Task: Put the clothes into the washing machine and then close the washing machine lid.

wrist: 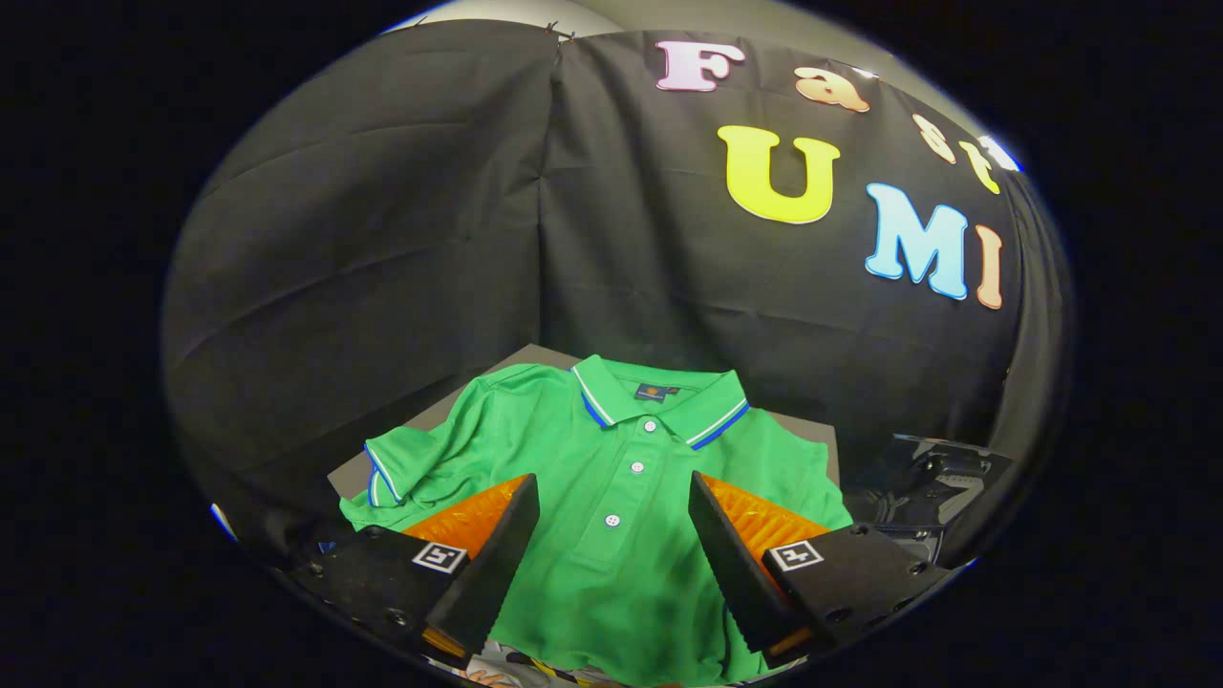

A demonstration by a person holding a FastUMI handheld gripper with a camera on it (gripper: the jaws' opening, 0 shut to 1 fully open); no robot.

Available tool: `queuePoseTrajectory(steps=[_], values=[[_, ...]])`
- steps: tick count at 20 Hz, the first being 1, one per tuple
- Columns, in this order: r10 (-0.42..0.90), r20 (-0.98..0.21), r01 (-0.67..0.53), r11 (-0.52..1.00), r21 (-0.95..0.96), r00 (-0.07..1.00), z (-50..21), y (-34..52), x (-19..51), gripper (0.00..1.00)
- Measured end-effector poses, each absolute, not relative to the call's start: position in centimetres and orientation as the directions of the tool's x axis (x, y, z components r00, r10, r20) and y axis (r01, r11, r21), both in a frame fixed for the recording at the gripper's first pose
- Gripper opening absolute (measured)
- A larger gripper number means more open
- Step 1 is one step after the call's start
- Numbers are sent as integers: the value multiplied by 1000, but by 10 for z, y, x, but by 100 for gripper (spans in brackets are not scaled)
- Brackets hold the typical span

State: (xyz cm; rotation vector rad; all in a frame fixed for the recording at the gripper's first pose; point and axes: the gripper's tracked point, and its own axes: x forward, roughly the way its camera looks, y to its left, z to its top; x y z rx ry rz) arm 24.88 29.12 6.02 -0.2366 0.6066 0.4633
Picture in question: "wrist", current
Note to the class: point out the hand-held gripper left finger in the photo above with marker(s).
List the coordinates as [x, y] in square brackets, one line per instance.
[497, 545]

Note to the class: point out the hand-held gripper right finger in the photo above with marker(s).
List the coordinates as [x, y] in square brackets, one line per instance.
[731, 554]

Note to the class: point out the green polo shirt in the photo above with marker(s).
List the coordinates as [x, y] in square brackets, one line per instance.
[611, 573]

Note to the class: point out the grey cabinet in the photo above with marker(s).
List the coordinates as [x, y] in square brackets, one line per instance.
[535, 358]

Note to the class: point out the black backdrop cloth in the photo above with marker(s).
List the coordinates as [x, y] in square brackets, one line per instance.
[430, 239]

